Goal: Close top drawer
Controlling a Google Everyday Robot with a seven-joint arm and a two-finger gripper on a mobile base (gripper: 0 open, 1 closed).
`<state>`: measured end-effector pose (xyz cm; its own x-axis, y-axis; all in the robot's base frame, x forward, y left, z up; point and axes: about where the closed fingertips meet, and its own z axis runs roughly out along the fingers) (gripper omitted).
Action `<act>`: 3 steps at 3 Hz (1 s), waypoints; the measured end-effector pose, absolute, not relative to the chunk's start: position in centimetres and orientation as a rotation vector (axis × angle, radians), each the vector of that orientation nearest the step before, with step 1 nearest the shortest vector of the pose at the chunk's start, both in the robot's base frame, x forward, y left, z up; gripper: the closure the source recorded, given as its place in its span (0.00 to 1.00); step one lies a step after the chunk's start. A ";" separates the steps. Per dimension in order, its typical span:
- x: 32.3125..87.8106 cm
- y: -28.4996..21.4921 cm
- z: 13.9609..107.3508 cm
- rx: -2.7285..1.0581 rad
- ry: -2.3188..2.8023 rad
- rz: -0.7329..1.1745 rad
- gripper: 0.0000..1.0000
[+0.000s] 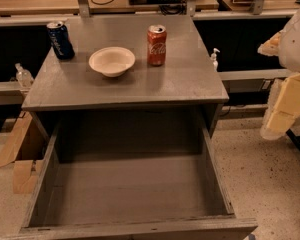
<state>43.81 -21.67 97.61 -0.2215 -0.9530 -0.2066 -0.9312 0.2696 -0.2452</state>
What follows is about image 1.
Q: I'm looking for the grey top drawer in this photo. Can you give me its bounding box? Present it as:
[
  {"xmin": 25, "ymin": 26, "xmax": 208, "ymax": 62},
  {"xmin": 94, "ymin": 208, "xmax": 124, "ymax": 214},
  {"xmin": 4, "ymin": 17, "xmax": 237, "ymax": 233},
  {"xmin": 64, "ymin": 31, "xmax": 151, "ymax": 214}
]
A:
[{"xmin": 0, "ymin": 108, "xmax": 259, "ymax": 240}]

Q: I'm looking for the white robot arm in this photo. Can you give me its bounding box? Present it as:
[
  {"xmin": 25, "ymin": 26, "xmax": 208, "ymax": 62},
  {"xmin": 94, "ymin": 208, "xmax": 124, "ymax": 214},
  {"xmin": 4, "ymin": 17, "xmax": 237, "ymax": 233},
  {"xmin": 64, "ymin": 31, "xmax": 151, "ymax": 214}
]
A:
[{"xmin": 258, "ymin": 8, "xmax": 300, "ymax": 140}]

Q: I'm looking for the white pump dispenser bottle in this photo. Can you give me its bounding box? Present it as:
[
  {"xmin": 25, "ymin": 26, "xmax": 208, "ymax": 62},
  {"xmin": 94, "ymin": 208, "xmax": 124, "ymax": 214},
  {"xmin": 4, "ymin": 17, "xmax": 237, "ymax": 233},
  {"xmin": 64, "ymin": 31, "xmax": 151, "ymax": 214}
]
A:
[{"xmin": 210, "ymin": 48, "xmax": 220, "ymax": 71}]

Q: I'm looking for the red cola can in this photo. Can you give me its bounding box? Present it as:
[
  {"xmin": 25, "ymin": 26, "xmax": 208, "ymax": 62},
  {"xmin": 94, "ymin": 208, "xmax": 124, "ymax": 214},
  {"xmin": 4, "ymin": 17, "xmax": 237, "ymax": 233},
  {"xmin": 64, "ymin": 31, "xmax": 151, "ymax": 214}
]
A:
[{"xmin": 147, "ymin": 25, "xmax": 167, "ymax": 66}]

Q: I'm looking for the white bowl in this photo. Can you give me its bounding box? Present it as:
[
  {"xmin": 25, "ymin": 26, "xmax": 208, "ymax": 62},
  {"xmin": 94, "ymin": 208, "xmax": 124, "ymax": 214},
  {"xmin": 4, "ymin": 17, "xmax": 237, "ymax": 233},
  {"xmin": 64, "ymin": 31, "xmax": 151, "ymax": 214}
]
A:
[{"xmin": 89, "ymin": 47, "xmax": 135, "ymax": 77}]

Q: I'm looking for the dark blue soda can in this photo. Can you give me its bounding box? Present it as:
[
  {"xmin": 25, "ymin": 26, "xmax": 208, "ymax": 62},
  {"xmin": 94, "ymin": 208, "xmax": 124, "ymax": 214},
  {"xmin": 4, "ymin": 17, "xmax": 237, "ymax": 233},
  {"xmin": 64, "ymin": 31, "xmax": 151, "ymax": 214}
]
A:
[{"xmin": 47, "ymin": 21, "xmax": 75, "ymax": 60}]

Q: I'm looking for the clear plastic bottle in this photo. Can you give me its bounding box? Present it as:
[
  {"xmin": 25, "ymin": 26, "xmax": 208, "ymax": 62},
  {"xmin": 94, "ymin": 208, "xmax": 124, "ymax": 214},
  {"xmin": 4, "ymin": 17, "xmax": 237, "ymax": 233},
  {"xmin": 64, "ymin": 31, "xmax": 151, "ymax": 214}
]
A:
[{"xmin": 15, "ymin": 63, "xmax": 34, "ymax": 88}]

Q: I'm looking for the brown cardboard box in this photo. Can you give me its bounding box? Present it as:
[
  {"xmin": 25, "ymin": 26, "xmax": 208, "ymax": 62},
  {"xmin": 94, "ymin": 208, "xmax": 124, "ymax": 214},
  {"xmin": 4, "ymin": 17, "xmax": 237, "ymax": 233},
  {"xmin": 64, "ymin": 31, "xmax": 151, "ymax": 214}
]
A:
[{"xmin": 0, "ymin": 112, "xmax": 46, "ymax": 194}]

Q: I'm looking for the wooden desk with metal frame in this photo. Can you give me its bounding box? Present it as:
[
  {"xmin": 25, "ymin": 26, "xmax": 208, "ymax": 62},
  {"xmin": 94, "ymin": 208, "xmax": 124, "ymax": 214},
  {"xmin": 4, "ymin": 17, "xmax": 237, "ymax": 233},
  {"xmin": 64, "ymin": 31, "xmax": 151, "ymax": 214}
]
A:
[{"xmin": 0, "ymin": 0, "xmax": 221, "ymax": 28}]

